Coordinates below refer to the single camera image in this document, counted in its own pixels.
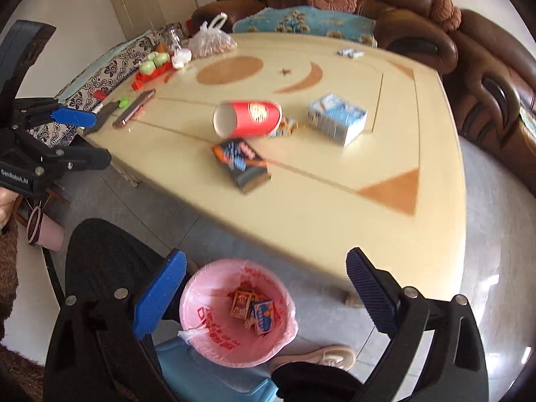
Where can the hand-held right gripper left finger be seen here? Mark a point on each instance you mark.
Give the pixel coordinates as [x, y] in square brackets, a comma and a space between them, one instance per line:
[161, 293]

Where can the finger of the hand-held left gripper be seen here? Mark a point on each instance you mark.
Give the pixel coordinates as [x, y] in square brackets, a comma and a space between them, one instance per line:
[73, 117]
[83, 158]

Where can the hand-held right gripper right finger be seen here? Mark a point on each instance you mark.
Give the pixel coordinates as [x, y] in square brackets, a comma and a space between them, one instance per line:
[370, 289]

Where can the pink-lined trash bin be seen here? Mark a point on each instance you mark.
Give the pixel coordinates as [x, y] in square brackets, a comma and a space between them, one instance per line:
[209, 284]

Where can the blue cigarette pack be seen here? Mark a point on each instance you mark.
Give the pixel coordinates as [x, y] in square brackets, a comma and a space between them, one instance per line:
[263, 317]

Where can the dark snack box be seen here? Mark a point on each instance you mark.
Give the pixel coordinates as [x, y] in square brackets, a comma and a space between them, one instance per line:
[238, 161]

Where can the blue white carton box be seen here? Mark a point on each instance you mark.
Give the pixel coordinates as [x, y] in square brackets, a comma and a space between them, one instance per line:
[335, 117]

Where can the red paper cup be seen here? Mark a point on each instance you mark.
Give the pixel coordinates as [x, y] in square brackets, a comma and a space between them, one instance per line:
[255, 118]

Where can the orange snack wrapper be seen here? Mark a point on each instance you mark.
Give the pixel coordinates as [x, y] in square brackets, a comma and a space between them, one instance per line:
[288, 127]

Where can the person's left hand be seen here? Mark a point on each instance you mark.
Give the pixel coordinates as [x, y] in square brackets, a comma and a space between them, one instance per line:
[5, 211]

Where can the white remote control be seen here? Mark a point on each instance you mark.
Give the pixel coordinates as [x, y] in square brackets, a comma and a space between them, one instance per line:
[97, 108]

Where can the dark cloth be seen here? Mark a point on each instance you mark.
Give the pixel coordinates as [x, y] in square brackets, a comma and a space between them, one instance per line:
[102, 116]

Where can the red plastic object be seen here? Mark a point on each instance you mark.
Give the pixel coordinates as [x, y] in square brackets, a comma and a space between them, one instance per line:
[98, 94]

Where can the wooden chair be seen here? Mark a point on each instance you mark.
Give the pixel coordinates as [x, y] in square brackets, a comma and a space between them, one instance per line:
[58, 196]

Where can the small green object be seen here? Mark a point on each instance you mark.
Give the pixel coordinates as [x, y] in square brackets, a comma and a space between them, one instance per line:
[124, 103]

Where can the pink-cased smartphone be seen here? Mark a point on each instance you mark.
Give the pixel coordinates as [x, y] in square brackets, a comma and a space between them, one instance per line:
[134, 108]

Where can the bed with patterned cover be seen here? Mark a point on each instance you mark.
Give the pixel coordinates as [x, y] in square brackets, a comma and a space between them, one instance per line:
[117, 67]

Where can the teal bed sheet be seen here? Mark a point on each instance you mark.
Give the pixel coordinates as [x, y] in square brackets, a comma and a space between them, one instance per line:
[104, 56]

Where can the cream wooden coffee table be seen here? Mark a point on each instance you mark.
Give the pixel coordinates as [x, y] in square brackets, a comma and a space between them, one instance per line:
[318, 234]

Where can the pink shoe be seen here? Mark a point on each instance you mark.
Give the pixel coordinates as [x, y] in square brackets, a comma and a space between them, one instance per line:
[331, 356]

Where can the red plastic tray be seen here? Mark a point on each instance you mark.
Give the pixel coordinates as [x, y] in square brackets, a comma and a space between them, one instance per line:
[148, 77]

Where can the green tea cup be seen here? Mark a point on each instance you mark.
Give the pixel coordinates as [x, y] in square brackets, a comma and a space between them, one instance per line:
[159, 60]
[151, 55]
[147, 67]

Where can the person's right leg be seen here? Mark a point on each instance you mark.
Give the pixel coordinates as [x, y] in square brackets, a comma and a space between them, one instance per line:
[314, 381]

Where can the orange fruit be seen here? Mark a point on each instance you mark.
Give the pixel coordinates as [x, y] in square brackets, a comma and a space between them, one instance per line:
[161, 46]

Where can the brown fuzzy cloth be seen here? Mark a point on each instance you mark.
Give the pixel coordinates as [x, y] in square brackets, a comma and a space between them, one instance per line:
[7, 284]

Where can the small white plastic bag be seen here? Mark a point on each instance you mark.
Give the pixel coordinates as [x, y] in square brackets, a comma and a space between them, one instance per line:
[181, 57]

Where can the glass teapot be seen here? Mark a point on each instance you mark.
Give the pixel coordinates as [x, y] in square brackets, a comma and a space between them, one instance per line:
[173, 37]

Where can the cream wardrobe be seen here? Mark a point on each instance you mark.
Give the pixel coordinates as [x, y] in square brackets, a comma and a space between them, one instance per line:
[142, 0]

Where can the plastic bag of nuts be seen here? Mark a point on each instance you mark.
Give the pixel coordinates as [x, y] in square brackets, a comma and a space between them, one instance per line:
[211, 44]

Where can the teal floral seat cloth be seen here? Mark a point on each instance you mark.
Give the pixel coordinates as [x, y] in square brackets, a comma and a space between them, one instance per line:
[528, 120]

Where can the blue floral blanket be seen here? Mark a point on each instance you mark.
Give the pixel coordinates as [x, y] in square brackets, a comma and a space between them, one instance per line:
[293, 21]

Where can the brown leather armchair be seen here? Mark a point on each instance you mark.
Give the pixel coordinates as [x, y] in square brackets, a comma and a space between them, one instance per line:
[481, 50]

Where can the brown leather sofa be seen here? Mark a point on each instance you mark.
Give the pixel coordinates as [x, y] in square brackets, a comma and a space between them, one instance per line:
[398, 21]

